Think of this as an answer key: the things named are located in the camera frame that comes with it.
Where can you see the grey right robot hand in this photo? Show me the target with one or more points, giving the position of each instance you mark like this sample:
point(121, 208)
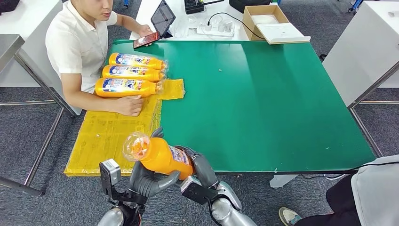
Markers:
point(204, 170)

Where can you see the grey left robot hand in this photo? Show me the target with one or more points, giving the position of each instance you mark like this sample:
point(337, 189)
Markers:
point(143, 184)

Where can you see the orange detergent bottle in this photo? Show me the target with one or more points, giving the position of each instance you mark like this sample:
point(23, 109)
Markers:
point(162, 159)
point(134, 60)
point(124, 88)
point(131, 72)

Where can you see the dark smartphone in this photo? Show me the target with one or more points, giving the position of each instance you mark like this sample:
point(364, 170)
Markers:
point(146, 40)

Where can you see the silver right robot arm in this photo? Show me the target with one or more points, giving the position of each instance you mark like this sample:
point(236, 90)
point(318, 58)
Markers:
point(230, 212)

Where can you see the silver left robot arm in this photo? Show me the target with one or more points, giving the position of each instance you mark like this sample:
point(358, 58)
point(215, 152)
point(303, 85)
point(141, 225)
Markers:
point(112, 218)

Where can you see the yellow taped cardboard sheet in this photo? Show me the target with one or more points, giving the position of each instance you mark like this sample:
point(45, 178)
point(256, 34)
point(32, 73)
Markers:
point(103, 140)

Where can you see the white table foot plate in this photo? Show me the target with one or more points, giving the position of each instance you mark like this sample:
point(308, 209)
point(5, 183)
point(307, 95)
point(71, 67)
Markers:
point(280, 182)

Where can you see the green table mat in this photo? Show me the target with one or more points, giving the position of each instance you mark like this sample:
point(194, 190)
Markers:
point(265, 106)

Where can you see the white power strip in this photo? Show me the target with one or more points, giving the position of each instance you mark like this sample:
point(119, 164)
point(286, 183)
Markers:
point(215, 32)

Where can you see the brown cardboard box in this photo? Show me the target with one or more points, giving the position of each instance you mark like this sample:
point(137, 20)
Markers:
point(248, 25)

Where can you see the white box lid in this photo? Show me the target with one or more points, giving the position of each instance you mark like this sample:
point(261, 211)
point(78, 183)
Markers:
point(283, 33)

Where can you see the black tablet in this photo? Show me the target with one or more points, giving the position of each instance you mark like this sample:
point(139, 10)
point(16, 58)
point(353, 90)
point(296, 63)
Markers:
point(163, 17)

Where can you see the white desk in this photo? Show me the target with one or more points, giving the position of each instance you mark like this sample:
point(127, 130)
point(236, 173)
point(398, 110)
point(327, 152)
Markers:
point(185, 9)

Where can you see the black radio device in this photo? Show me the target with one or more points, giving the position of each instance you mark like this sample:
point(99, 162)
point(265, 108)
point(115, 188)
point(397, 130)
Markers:
point(194, 6)

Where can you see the black bag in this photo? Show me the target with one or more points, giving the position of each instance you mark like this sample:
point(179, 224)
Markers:
point(7, 4)
point(247, 4)

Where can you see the steel table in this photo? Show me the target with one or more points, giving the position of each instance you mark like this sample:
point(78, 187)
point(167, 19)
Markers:
point(9, 46)

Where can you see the white cabinet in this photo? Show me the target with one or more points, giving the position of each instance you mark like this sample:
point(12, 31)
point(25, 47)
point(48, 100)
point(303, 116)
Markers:
point(364, 43)
point(25, 28)

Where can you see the blue wheeled cart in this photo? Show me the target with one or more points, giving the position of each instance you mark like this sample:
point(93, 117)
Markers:
point(356, 4)

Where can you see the white paper roll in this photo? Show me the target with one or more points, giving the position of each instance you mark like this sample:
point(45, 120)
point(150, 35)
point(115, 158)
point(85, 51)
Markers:
point(393, 14)

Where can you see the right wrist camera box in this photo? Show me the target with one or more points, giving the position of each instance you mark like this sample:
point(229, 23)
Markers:
point(194, 190)

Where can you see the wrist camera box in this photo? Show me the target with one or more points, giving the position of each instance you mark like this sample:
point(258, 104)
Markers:
point(110, 174)
point(194, 190)

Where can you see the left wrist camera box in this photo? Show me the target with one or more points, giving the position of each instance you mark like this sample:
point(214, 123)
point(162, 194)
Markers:
point(110, 174)

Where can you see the steel table frame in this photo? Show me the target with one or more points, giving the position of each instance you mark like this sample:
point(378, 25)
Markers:
point(374, 84)

